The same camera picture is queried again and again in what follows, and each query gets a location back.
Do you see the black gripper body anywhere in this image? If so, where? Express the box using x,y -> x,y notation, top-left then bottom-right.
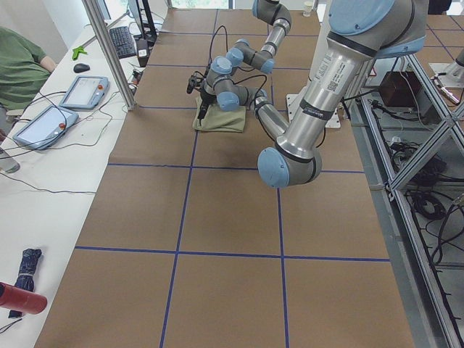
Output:
186,71 -> 214,104

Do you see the olive green long-sleeve shirt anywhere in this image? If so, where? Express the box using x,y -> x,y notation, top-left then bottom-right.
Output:
192,96 -> 246,133

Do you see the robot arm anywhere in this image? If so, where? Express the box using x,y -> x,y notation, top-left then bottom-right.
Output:
225,0 -> 292,74
188,1 -> 428,188

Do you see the black power adapter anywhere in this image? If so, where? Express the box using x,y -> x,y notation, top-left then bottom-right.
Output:
136,38 -> 150,67

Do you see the black keyboard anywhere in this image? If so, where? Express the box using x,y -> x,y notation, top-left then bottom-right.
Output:
109,26 -> 137,59

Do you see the far teach pendant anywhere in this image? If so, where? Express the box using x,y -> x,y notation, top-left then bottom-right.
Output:
59,75 -> 109,110

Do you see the teach pendant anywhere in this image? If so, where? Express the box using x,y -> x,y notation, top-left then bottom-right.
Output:
59,75 -> 109,110
13,106 -> 79,150

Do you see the black computer mouse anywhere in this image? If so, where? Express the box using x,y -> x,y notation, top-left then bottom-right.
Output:
73,63 -> 90,73

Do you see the green plastic clip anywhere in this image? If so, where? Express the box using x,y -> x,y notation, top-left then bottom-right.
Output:
72,46 -> 88,61

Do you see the paper cup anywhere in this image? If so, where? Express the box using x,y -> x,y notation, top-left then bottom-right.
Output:
302,1 -> 314,17

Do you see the near teach pendant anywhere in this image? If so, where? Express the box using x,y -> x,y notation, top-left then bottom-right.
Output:
13,106 -> 79,150

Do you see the person in green shirt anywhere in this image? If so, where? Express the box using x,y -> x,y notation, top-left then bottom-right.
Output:
1,27 -> 57,111

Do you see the folded dark blue umbrella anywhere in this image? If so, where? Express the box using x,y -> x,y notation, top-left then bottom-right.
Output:
7,248 -> 44,320

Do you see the red bottle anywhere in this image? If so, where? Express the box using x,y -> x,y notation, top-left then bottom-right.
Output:
1,283 -> 48,315

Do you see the aluminium frame post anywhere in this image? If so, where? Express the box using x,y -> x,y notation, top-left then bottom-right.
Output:
82,0 -> 136,111

